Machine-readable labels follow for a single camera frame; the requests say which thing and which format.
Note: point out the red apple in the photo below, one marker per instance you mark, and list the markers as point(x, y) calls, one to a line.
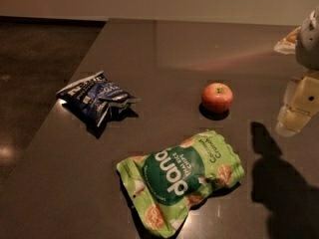
point(217, 98)

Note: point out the green rice chips bag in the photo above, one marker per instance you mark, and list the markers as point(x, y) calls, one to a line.
point(165, 185)

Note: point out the dark blue chip bag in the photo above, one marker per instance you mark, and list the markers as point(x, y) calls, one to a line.
point(97, 98)

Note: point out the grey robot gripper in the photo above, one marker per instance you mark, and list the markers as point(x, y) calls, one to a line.
point(308, 47)

